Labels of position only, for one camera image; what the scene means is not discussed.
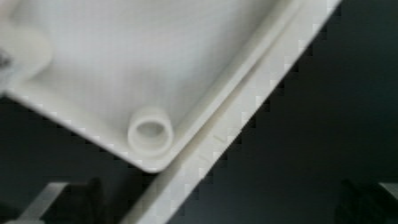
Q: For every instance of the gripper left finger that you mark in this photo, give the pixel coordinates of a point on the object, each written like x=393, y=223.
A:
x=68, y=204

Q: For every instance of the white front fence wall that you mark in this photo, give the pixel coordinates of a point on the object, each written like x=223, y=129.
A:
x=276, y=47

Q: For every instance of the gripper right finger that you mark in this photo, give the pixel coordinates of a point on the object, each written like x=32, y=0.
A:
x=368, y=203

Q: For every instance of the white desk top tray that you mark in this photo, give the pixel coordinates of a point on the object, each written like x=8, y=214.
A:
x=141, y=73

